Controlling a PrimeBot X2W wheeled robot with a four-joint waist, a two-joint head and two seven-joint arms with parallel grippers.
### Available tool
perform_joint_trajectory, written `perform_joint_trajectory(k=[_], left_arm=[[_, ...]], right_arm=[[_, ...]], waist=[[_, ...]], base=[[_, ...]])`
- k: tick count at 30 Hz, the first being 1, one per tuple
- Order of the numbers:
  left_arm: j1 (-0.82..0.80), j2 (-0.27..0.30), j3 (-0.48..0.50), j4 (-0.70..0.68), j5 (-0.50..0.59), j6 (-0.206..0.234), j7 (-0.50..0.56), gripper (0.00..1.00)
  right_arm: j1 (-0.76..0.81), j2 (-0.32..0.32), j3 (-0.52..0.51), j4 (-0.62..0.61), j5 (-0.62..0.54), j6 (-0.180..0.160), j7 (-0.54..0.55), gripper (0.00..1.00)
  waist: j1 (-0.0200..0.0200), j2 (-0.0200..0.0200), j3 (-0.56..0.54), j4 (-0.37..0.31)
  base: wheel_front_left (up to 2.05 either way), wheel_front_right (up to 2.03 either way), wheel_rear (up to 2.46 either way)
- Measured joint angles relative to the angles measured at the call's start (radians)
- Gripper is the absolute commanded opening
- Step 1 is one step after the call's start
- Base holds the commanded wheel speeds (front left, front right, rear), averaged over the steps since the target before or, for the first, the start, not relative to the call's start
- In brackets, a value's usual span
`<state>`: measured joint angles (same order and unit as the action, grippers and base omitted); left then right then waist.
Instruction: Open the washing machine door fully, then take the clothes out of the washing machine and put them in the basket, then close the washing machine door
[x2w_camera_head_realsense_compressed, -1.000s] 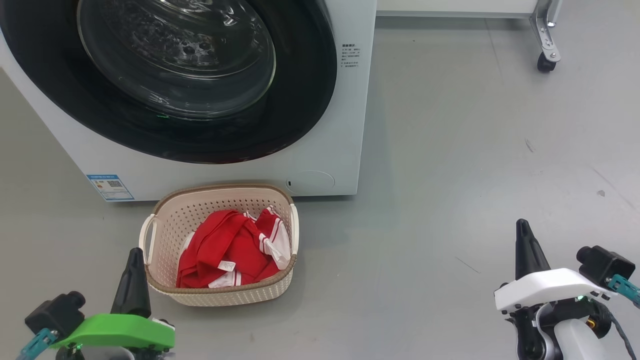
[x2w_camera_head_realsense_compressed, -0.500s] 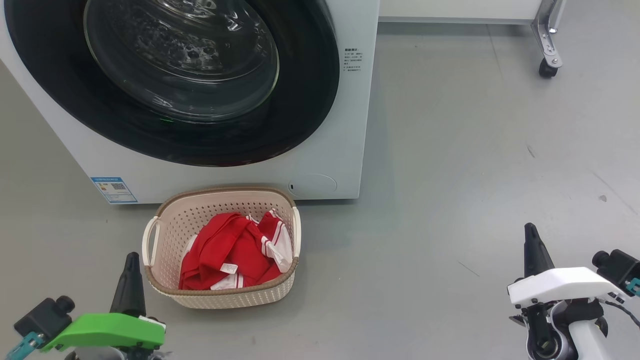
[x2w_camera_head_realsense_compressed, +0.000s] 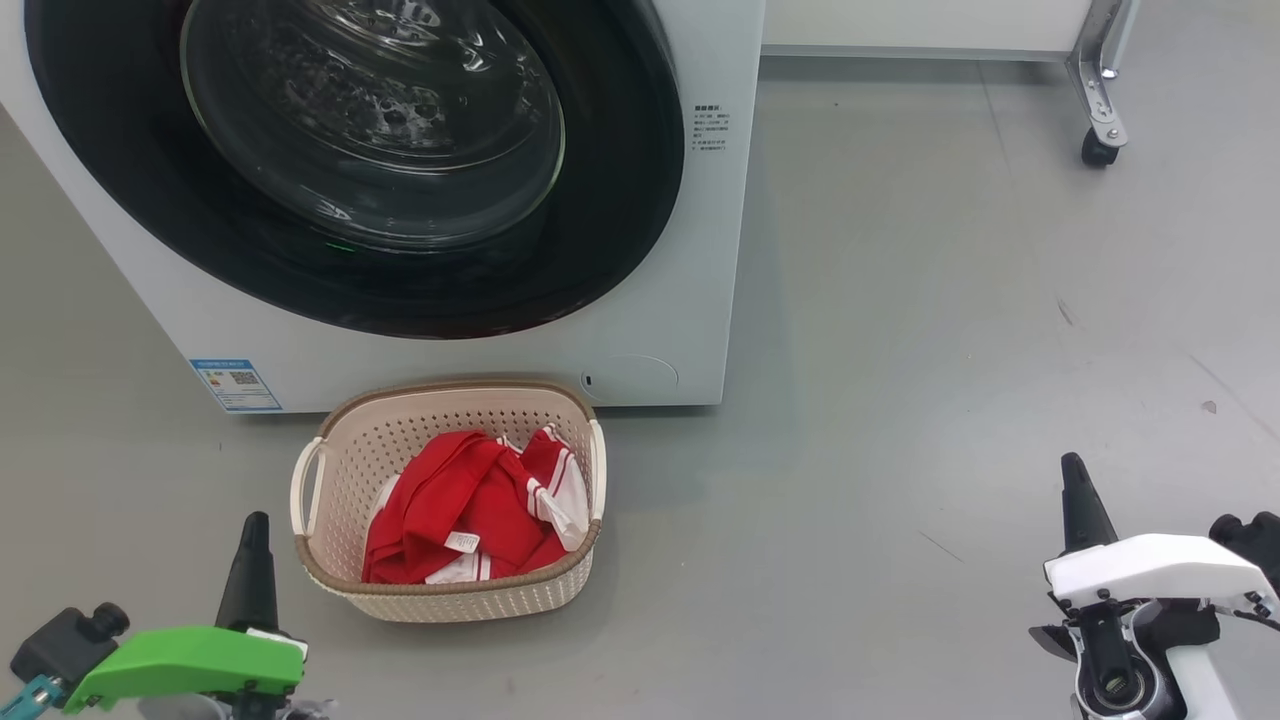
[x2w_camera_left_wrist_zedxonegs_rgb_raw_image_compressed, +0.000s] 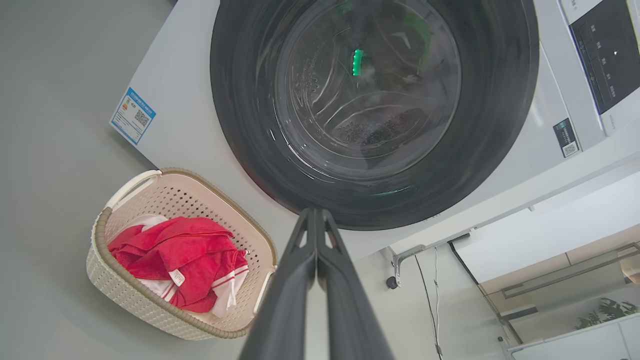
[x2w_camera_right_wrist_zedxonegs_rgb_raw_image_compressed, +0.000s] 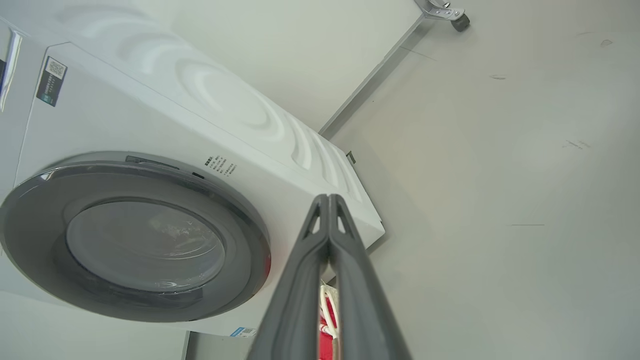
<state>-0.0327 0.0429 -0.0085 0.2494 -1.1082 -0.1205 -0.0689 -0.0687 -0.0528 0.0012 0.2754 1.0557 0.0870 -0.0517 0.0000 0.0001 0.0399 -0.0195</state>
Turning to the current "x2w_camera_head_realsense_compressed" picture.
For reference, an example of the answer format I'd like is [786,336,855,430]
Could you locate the round glass washing machine door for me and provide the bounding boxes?
[25,0,687,341]

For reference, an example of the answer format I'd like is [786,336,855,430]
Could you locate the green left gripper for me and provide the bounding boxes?
[62,512,307,707]

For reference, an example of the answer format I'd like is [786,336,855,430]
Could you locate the white cabinet panel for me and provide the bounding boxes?
[762,0,1096,63]

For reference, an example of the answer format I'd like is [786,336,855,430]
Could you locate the blue energy label sticker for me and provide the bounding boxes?
[190,358,284,414]

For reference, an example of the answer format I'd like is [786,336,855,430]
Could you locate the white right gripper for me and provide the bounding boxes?
[1043,453,1280,621]

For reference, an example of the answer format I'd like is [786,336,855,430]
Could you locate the metal frame leg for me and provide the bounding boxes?
[1065,0,1142,151]

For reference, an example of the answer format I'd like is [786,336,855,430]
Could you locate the white washing machine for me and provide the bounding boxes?
[0,0,767,414]

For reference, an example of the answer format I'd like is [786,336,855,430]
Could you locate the teal plug left camera cable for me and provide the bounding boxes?
[0,675,67,720]

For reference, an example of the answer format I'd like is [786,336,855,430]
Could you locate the red white-trimmed garment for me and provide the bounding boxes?
[362,430,531,586]
[515,425,592,554]

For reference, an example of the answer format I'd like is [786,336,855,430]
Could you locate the cream perforated laundry basket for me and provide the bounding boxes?
[290,380,608,625]

